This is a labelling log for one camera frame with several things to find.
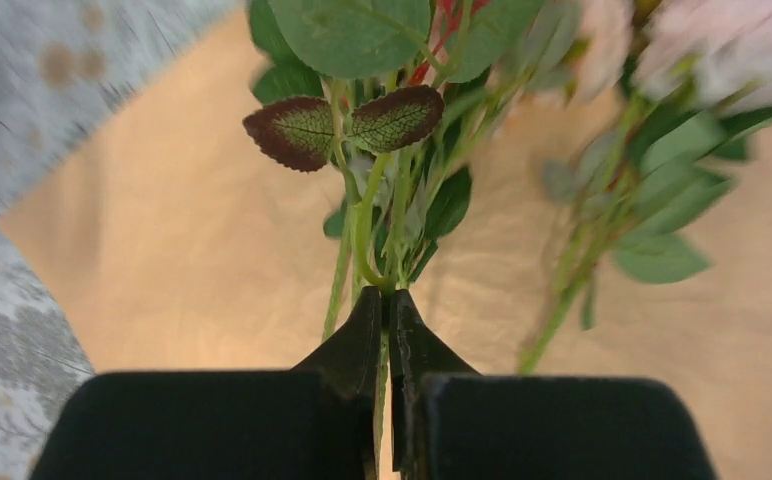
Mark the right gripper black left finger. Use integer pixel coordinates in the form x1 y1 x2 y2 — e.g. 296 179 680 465
32 287 382 479

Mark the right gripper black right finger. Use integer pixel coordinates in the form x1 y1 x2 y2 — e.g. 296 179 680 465
389 290 717 479

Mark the green and orange wrapping paper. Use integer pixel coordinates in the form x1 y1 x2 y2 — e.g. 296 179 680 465
0 12 772 479

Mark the pink fake flower stem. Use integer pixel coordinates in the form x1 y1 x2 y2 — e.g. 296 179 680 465
243 1 583 479
514 1 772 374

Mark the floral patterned table mat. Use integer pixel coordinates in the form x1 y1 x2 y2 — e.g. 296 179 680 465
0 1 234 479

